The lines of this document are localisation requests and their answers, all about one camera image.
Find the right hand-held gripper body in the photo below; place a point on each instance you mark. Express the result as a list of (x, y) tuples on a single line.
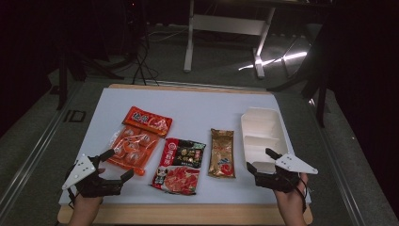
[(293, 164)]

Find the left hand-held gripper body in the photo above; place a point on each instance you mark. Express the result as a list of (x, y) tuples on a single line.
[(83, 169)]

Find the white divided plastic box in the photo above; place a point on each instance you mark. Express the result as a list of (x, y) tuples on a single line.
[(262, 132)]

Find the gold seasoning packet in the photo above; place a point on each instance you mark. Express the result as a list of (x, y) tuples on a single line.
[(222, 153)]

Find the orange clear-window food packet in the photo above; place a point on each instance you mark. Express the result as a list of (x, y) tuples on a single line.
[(139, 141)]

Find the black and red seasoning packet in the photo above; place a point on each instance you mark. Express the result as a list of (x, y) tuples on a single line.
[(180, 166)]

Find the person's left hand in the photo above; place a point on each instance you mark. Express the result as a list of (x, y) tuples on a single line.
[(87, 201)]

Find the person's right hand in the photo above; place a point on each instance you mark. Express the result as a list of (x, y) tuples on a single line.
[(291, 201)]

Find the white table sheet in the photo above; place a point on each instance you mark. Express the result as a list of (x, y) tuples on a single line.
[(194, 103)]

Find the black stand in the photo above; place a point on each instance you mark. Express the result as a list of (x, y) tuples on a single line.
[(62, 78)]

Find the black chair frame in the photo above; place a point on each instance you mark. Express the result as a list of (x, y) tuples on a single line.
[(320, 91)]

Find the white metal table frame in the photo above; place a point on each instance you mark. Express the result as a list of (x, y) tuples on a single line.
[(229, 24)]

